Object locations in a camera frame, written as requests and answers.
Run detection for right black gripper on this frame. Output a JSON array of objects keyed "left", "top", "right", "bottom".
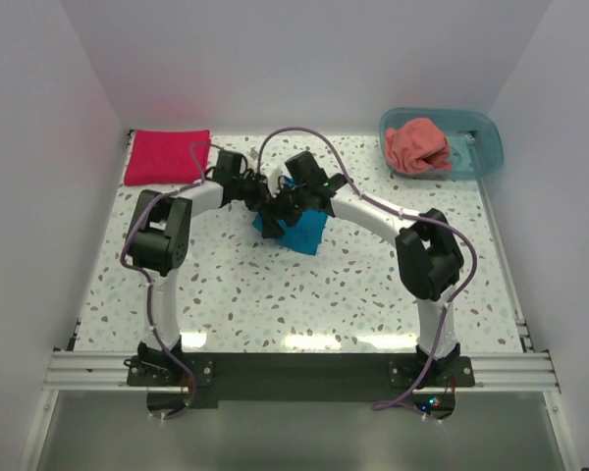
[{"left": 257, "top": 177, "right": 311, "bottom": 238}]

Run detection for blue t shirt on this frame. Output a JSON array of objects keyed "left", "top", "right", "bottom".
[{"left": 252, "top": 179, "right": 328, "bottom": 255}]

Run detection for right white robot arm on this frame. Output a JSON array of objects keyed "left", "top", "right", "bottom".
[{"left": 257, "top": 151, "right": 464, "bottom": 386}]

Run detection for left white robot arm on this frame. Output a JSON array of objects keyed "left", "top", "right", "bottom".
[{"left": 120, "top": 148, "right": 271, "bottom": 385}]

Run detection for folded red t shirt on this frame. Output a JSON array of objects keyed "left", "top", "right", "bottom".
[{"left": 124, "top": 130, "right": 211, "bottom": 186}]

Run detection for salmon t shirt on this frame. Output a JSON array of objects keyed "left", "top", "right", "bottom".
[{"left": 384, "top": 118, "right": 453, "bottom": 176}]

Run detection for teal plastic bin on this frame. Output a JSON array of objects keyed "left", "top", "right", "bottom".
[{"left": 379, "top": 108, "right": 504, "bottom": 181}]

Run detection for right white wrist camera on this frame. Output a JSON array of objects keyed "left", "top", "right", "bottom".
[{"left": 267, "top": 167, "right": 283, "bottom": 196}]

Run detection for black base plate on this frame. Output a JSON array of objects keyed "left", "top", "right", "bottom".
[{"left": 124, "top": 348, "right": 476, "bottom": 412}]

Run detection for aluminium rail frame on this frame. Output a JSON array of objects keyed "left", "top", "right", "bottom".
[{"left": 19, "top": 311, "right": 580, "bottom": 470}]

